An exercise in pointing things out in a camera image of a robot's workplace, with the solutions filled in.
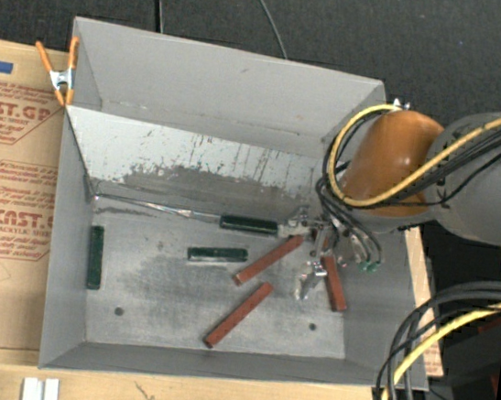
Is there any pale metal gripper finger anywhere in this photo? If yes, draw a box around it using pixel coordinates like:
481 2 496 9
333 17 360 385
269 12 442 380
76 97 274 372
276 206 316 243
293 258 331 305

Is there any red-brown flat block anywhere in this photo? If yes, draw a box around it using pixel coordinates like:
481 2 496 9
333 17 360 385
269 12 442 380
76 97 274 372
312 253 355 314
231 225 307 295
202 274 276 357

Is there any dark green flat block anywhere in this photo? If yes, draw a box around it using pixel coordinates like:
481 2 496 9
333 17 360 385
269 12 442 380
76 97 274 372
218 213 280 238
82 224 110 292
186 241 250 270

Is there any grey metal bin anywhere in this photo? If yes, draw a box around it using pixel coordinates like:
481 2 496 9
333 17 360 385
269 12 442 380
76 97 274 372
25 16 475 400

